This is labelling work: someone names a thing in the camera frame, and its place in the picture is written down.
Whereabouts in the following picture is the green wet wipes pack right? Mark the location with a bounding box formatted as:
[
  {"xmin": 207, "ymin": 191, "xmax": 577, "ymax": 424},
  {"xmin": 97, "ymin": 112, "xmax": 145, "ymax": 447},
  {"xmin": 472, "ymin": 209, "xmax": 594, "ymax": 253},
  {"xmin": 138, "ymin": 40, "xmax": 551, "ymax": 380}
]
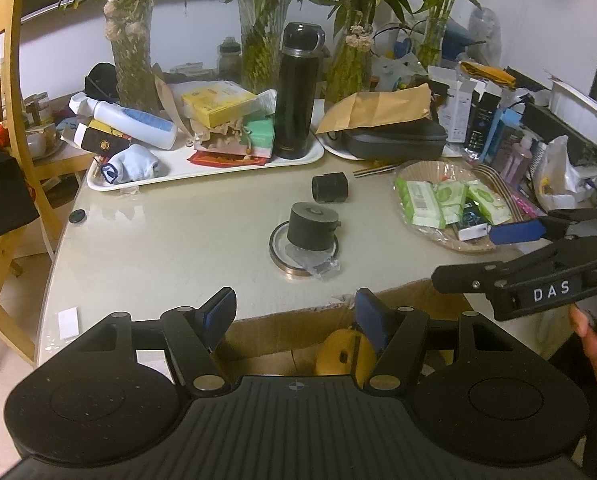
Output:
[{"xmin": 467, "ymin": 181, "xmax": 512, "ymax": 226}]

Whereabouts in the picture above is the white paper card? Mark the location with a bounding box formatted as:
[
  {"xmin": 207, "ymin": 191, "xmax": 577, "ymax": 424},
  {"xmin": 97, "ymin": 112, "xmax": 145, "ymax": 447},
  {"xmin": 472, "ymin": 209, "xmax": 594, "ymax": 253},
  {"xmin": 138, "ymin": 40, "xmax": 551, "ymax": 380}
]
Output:
[{"xmin": 56, "ymin": 307, "xmax": 80, "ymax": 340}]

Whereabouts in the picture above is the green white box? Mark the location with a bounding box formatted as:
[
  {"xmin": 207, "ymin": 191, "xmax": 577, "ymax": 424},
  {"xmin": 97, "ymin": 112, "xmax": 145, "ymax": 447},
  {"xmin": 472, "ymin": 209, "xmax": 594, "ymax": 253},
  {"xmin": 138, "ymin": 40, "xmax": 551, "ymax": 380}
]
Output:
[{"xmin": 241, "ymin": 117, "xmax": 274, "ymax": 159}]

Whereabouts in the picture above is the woven paper plate basket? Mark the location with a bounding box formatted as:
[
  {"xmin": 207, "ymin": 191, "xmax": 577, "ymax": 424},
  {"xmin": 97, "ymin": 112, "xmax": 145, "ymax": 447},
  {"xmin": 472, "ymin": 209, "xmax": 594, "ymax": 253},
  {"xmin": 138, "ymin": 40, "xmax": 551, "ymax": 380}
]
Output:
[{"xmin": 391, "ymin": 159, "xmax": 530, "ymax": 255}]

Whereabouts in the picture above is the light blue sock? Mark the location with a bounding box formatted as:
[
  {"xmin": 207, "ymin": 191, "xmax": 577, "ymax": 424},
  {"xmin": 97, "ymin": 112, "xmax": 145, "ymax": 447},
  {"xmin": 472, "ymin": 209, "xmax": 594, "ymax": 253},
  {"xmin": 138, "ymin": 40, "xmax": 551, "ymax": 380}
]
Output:
[{"xmin": 101, "ymin": 144, "xmax": 162, "ymax": 185}]

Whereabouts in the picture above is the black round case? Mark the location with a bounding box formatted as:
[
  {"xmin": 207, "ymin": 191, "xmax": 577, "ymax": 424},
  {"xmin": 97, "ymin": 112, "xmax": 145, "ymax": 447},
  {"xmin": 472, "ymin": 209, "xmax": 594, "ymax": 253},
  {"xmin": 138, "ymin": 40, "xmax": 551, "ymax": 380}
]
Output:
[{"xmin": 288, "ymin": 202, "xmax": 340, "ymax": 252}]

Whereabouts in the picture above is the red packet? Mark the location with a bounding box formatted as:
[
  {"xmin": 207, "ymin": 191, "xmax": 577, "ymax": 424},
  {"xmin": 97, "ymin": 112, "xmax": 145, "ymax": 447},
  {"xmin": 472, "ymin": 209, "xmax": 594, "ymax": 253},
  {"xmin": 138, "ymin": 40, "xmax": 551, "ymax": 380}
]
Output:
[{"xmin": 188, "ymin": 151, "xmax": 269, "ymax": 168}]

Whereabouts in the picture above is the white serving tray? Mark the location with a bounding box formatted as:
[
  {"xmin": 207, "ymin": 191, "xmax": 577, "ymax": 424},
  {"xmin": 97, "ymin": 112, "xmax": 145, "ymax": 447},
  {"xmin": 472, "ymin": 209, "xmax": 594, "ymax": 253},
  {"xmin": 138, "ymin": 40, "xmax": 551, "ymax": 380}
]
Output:
[{"xmin": 86, "ymin": 131, "xmax": 327, "ymax": 193}]

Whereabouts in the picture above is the black cylindrical adapter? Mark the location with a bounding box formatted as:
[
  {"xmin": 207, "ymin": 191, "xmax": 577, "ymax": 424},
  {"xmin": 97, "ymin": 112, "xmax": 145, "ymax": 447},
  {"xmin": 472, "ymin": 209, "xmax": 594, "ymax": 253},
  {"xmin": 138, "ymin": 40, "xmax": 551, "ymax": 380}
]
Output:
[{"xmin": 312, "ymin": 172, "xmax": 349, "ymax": 204}]

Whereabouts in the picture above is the black product box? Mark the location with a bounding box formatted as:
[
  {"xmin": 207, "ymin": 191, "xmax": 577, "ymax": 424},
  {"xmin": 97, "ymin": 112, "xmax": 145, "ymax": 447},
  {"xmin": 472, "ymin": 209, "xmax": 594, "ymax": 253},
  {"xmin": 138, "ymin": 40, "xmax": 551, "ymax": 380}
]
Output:
[{"xmin": 463, "ymin": 91, "xmax": 501, "ymax": 160}]

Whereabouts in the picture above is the green wet wipes pack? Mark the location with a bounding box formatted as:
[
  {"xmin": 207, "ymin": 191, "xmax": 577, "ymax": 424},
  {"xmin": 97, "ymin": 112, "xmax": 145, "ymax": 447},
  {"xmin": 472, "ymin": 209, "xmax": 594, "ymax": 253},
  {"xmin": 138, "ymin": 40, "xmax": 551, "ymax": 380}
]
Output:
[
  {"xmin": 433, "ymin": 180, "xmax": 468, "ymax": 224},
  {"xmin": 467, "ymin": 181, "xmax": 512, "ymax": 226},
  {"xmin": 395, "ymin": 177, "xmax": 446, "ymax": 230}
]

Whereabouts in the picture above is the clear plastic case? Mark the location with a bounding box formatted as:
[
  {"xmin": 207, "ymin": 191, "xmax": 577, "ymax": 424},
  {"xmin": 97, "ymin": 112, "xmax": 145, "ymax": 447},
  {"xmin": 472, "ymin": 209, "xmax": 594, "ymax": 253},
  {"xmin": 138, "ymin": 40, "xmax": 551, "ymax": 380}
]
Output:
[{"xmin": 285, "ymin": 244, "xmax": 341, "ymax": 281}]

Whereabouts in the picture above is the brown paper envelope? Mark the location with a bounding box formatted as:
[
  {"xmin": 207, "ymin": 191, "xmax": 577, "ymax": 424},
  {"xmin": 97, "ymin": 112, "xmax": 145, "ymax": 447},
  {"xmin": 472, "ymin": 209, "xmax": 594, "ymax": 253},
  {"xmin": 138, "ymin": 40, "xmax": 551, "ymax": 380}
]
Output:
[{"xmin": 316, "ymin": 84, "xmax": 432, "ymax": 134}]

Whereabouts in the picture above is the black thermos bottle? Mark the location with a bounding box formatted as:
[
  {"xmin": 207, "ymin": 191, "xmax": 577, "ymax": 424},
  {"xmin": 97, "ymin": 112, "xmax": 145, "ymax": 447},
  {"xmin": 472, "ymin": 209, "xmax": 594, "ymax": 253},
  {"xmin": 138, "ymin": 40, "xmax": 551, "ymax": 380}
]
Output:
[{"xmin": 274, "ymin": 22, "xmax": 326, "ymax": 159}]

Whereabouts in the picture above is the yellow pig toy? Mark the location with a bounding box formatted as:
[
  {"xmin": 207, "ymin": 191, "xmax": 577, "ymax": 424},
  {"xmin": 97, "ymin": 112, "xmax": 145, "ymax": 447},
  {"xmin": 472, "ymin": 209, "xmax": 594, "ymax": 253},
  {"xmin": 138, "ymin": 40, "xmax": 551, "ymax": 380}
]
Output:
[{"xmin": 314, "ymin": 328, "xmax": 377, "ymax": 388}]

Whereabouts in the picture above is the yellow box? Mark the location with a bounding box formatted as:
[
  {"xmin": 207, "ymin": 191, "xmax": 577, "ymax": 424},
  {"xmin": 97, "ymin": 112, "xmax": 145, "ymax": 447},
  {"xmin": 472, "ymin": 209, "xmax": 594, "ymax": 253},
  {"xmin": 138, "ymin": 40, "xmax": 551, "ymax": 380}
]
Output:
[{"xmin": 181, "ymin": 81, "xmax": 260, "ymax": 128}]

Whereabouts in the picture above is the small black cap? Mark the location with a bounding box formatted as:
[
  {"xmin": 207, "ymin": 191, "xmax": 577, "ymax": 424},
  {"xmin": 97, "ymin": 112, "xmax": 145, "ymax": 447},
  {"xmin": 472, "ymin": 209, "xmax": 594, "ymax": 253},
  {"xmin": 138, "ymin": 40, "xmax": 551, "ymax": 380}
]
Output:
[{"xmin": 68, "ymin": 208, "xmax": 87, "ymax": 224}]

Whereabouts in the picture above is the wooden chair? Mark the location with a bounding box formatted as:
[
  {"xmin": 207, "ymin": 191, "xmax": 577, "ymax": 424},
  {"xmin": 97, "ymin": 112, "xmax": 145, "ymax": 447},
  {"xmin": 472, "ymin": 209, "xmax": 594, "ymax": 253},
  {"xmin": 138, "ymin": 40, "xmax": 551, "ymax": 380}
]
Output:
[{"xmin": 0, "ymin": 0, "xmax": 64, "ymax": 365}]

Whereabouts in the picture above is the green wet wipes pack left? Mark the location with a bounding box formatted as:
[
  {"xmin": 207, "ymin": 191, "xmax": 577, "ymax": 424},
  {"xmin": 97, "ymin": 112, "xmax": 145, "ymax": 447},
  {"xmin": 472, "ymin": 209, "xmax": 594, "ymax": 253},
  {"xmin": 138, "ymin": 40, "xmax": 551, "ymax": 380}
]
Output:
[{"xmin": 395, "ymin": 177, "xmax": 446, "ymax": 230}]

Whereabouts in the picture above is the black white tissue pack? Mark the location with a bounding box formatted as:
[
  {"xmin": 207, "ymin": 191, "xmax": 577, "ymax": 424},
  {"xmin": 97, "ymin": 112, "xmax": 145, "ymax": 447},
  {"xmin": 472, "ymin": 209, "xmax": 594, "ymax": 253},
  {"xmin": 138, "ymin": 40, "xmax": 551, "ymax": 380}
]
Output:
[{"xmin": 455, "ymin": 210, "xmax": 489, "ymax": 242}]

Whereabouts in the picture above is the black zipper hard case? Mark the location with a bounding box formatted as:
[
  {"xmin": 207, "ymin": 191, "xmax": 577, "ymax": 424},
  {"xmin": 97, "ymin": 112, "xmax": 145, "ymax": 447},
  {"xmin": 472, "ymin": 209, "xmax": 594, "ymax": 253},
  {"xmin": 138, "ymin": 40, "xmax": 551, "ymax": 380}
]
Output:
[{"xmin": 338, "ymin": 118, "xmax": 447, "ymax": 162}]

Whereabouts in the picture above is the open cardboard box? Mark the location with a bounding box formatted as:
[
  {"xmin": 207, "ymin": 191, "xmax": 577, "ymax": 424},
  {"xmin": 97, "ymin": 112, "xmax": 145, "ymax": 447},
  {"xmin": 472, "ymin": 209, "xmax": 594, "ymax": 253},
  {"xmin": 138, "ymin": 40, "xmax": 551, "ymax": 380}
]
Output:
[{"xmin": 212, "ymin": 278, "xmax": 555, "ymax": 391}]

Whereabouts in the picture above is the white blue lotion bottle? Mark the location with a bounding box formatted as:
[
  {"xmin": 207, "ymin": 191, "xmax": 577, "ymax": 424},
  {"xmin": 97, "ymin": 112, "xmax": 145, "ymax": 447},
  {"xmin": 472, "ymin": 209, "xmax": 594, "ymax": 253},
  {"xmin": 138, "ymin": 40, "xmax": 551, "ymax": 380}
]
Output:
[{"xmin": 68, "ymin": 92, "xmax": 178, "ymax": 150}]

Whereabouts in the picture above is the rainbow ribbon cable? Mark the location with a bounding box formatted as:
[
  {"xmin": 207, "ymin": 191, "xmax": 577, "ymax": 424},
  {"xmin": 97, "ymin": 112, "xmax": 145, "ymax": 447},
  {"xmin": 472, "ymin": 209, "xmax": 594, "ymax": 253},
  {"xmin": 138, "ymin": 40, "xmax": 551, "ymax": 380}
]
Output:
[{"xmin": 473, "ymin": 162, "xmax": 530, "ymax": 221}]

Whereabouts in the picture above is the green wet wipes pack middle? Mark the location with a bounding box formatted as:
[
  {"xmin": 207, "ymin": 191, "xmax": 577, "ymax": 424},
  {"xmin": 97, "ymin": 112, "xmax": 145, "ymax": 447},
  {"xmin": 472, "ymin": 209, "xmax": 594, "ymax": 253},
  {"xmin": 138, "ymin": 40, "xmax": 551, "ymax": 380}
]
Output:
[{"xmin": 433, "ymin": 180, "xmax": 468, "ymax": 224}]

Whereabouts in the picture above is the glass vase with stems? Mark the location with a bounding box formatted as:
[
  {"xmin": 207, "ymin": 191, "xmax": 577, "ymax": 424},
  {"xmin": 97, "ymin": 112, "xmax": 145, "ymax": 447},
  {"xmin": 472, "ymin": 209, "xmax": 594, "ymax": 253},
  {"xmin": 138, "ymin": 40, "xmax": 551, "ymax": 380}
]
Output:
[{"xmin": 103, "ymin": 0, "xmax": 160, "ymax": 114}]

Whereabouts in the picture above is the pink bottle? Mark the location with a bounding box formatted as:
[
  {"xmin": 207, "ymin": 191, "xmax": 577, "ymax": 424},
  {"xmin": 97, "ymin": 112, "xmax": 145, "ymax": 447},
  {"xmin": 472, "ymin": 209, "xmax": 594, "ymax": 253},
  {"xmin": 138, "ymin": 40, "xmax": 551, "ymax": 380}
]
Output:
[{"xmin": 501, "ymin": 133, "xmax": 533, "ymax": 188}]

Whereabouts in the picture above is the black gold tube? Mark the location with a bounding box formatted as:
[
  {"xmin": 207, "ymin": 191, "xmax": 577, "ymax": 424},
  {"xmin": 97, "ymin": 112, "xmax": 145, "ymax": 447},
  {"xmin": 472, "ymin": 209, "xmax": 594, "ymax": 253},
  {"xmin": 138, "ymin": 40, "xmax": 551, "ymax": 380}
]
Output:
[{"xmin": 61, "ymin": 119, "xmax": 131, "ymax": 158}]

